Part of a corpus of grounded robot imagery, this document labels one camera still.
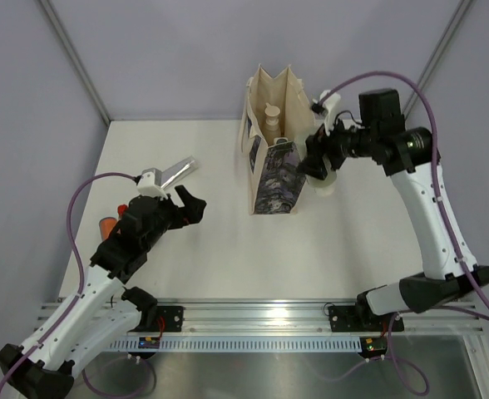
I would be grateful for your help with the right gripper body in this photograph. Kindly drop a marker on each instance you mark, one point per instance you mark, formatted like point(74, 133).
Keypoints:
point(341, 145)

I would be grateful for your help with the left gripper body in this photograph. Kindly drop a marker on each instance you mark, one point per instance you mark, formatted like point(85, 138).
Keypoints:
point(169, 218)

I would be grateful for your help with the olive green clear bottle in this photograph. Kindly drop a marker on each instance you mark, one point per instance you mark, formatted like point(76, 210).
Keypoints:
point(323, 187)

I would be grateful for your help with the small orange bottle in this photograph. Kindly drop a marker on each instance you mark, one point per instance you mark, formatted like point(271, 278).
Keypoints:
point(106, 225)

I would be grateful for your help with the cream canvas tote bag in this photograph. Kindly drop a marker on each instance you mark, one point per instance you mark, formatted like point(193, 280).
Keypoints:
point(274, 181)

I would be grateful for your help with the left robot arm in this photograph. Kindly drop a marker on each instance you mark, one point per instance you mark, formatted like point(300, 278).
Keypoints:
point(102, 309)

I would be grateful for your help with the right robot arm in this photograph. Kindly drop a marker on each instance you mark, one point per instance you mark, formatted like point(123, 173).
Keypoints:
point(449, 269)

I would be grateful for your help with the beige pump bottle in bag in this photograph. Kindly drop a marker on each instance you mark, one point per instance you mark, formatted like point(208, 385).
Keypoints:
point(271, 128)

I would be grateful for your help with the silver squeeze tube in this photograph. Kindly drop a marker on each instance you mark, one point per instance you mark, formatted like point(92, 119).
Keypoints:
point(174, 174)

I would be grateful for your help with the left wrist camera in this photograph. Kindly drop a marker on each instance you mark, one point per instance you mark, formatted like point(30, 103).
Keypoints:
point(152, 183)

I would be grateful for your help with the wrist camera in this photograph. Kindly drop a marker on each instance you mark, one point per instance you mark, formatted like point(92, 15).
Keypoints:
point(326, 107)
point(152, 183)

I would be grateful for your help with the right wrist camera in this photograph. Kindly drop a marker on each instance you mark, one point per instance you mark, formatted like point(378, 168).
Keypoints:
point(326, 107)

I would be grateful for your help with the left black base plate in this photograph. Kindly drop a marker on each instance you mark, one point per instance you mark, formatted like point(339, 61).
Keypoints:
point(170, 318)

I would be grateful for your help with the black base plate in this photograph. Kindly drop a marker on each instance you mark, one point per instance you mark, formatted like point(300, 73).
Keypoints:
point(170, 318)
point(352, 319)

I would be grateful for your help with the aluminium mounting rail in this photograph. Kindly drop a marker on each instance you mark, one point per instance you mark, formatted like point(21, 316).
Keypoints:
point(300, 318)

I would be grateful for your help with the white slotted cable duct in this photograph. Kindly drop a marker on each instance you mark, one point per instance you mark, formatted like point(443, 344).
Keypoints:
point(236, 344)

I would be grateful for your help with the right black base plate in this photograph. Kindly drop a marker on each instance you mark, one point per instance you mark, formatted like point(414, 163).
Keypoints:
point(352, 319)

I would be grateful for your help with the aluminium frame post right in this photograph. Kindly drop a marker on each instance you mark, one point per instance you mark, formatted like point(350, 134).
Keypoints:
point(444, 42)

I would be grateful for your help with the aluminium frame post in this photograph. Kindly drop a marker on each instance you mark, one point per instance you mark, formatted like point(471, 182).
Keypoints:
point(444, 42)
point(61, 34)

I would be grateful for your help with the aluminium frame post left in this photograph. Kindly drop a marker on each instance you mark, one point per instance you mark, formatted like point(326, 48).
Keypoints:
point(61, 34)

